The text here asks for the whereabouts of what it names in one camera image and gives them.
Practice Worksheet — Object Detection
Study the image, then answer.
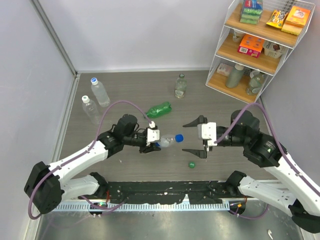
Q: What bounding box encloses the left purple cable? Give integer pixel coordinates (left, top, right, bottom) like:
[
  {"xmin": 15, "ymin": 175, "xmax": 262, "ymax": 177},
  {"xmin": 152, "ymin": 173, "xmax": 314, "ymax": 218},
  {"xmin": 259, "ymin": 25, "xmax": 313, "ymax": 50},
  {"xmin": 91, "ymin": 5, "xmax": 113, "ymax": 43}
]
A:
[{"xmin": 27, "ymin": 100, "xmax": 156, "ymax": 221}]

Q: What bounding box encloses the pepsi bottle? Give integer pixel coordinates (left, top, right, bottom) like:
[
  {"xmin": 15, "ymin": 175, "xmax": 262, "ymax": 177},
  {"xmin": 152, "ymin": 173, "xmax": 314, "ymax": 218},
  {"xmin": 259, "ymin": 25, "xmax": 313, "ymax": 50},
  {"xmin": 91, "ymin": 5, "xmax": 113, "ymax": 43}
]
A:
[{"xmin": 155, "ymin": 134, "xmax": 176, "ymax": 148}]

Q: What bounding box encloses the pink white packet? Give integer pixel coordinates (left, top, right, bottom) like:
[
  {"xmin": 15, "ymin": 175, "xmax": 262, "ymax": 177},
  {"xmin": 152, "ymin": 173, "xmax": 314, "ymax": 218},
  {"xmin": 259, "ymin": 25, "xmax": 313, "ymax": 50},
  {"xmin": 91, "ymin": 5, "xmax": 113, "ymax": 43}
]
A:
[{"xmin": 216, "ymin": 62, "xmax": 233, "ymax": 77}]

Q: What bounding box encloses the green plastic bottle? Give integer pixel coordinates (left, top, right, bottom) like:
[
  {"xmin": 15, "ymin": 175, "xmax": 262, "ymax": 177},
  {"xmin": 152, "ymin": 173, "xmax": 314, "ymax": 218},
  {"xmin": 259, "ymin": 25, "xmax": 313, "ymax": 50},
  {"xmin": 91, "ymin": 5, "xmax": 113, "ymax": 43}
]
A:
[{"xmin": 145, "ymin": 101, "xmax": 172, "ymax": 119}]

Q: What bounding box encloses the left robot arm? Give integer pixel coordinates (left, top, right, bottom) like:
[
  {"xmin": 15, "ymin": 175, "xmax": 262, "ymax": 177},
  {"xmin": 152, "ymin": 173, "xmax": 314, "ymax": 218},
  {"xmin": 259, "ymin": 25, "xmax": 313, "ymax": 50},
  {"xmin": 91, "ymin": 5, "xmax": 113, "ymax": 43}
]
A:
[{"xmin": 24, "ymin": 114, "xmax": 160, "ymax": 215}]

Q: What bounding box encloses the clear glass bottle green cap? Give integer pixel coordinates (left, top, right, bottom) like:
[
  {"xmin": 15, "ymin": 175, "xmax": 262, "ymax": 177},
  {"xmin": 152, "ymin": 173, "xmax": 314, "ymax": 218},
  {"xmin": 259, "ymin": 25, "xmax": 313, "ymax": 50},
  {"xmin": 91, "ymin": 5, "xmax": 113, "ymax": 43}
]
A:
[{"xmin": 174, "ymin": 73, "xmax": 187, "ymax": 99}]

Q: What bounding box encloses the white cable duct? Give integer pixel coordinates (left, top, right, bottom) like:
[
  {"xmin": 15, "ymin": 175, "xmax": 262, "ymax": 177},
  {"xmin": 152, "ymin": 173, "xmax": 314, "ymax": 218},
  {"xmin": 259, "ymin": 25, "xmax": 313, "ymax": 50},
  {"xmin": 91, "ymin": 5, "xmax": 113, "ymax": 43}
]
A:
[{"xmin": 53, "ymin": 200, "xmax": 230, "ymax": 213}]

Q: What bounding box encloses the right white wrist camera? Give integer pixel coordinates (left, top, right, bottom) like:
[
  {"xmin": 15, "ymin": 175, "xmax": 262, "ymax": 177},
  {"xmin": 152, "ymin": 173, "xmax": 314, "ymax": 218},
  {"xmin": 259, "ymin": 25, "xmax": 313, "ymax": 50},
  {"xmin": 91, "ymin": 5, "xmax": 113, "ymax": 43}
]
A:
[{"xmin": 197, "ymin": 121, "xmax": 218, "ymax": 147}]

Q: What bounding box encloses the clear bottle blue cap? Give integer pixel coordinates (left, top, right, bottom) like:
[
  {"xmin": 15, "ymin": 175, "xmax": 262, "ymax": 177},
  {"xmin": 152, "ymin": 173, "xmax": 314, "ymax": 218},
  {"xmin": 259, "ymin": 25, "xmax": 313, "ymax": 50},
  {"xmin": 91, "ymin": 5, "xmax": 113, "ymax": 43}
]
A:
[{"xmin": 90, "ymin": 77, "xmax": 111, "ymax": 108}]

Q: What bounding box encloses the clear bottle on shelf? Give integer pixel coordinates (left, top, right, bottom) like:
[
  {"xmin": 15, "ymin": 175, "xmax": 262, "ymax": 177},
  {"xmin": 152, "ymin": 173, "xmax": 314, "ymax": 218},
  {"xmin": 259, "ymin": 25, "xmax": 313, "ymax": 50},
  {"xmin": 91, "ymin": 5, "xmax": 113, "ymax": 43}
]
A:
[{"xmin": 246, "ymin": 70, "xmax": 265, "ymax": 96}]

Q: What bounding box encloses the white bottle cap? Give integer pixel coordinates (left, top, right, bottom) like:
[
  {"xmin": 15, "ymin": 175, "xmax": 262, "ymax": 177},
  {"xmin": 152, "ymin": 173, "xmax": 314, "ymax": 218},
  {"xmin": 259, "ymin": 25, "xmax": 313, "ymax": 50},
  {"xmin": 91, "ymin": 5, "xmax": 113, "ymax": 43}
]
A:
[{"xmin": 81, "ymin": 95, "xmax": 90, "ymax": 104}]

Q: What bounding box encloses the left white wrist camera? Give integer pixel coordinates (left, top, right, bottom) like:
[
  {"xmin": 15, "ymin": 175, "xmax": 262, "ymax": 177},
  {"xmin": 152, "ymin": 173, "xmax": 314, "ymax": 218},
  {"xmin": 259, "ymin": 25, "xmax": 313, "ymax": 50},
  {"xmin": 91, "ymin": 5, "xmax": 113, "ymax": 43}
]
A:
[{"xmin": 146, "ymin": 121, "xmax": 160, "ymax": 146}]

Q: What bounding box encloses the orange yellow box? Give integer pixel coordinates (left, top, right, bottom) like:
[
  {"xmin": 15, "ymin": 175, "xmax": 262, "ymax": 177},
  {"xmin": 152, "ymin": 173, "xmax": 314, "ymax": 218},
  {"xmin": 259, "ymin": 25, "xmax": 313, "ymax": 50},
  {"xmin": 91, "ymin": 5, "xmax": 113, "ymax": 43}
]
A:
[{"xmin": 281, "ymin": 5, "xmax": 311, "ymax": 36}]

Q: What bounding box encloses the green sponge pack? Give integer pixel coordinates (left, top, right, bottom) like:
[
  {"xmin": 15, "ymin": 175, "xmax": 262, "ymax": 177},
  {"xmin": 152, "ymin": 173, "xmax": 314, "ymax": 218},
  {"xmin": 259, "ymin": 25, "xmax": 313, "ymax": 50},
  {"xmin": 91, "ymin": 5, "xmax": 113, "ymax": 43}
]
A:
[{"xmin": 239, "ymin": 0, "xmax": 263, "ymax": 25}]

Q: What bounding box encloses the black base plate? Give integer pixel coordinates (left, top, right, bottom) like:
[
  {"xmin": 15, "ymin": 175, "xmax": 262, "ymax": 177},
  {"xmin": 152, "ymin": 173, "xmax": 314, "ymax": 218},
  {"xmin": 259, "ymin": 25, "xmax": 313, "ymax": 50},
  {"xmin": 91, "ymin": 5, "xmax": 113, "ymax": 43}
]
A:
[{"xmin": 77, "ymin": 180, "xmax": 256, "ymax": 205}]

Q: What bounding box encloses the grey green bottle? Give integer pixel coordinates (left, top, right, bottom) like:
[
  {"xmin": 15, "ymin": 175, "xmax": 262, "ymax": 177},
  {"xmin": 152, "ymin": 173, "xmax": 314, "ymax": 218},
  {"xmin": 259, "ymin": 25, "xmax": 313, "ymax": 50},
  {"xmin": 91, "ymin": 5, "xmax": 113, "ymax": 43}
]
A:
[{"xmin": 225, "ymin": 63, "xmax": 245, "ymax": 89}]

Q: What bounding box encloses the orange pink box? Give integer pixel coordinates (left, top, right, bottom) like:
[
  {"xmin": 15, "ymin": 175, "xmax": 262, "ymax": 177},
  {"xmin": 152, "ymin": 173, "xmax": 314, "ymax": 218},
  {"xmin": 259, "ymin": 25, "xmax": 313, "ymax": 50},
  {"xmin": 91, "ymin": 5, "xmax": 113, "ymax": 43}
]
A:
[{"xmin": 237, "ymin": 34, "xmax": 265, "ymax": 58}]

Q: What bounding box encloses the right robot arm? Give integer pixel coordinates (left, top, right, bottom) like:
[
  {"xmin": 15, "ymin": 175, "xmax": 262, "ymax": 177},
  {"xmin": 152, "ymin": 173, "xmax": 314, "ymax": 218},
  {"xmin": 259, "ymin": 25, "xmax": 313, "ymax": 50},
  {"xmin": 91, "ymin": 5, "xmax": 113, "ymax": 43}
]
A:
[{"xmin": 184, "ymin": 110, "xmax": 320, "ymax": 234}]

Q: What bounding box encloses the white cup on shelf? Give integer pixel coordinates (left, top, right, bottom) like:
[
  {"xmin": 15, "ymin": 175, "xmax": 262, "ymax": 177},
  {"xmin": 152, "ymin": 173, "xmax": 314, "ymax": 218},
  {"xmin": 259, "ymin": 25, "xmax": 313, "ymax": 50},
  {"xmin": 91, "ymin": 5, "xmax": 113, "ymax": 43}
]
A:
[{"xmin": 232, "ymin": 29, "xmax": 245, "ymax": 43}]

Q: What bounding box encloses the white wire shelf rack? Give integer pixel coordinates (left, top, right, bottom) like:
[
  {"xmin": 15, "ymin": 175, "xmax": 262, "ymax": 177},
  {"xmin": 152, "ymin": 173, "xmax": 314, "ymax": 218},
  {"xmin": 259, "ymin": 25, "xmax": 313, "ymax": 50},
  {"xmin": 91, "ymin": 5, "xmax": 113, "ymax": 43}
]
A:
[{"xmin": 206, "ymin": 0, "xmax": 316, "ymax": 103}]

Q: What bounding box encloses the clear plastic bottle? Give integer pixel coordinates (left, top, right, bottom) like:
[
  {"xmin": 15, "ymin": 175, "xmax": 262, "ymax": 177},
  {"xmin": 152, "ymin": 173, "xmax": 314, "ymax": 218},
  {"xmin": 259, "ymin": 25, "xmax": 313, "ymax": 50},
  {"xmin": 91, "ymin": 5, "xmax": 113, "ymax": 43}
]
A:
[{"xmin": 82, "ymin": 98, "xmax": 101, "ymax": 125}]

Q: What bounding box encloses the yellow snack bag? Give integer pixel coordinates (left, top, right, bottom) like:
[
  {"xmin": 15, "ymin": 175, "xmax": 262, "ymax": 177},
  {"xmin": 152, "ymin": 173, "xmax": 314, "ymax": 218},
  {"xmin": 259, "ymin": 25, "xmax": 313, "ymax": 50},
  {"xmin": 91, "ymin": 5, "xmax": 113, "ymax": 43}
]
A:
[{"xmin": 266, "ymin": 9, "xmax": 288, "ymax": 29}]

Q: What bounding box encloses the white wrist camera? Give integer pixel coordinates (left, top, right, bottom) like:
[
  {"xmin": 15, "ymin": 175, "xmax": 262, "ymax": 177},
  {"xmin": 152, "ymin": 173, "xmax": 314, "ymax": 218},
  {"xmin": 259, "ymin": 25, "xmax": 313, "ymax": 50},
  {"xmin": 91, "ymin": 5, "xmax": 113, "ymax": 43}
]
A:
[
  {"xmin": 197, "ymin": 121, "xmax": 218, "ymax": 147},
  {"xmin": 146, "ymin": 121, "xmax": 160, "ymax": 146}
]

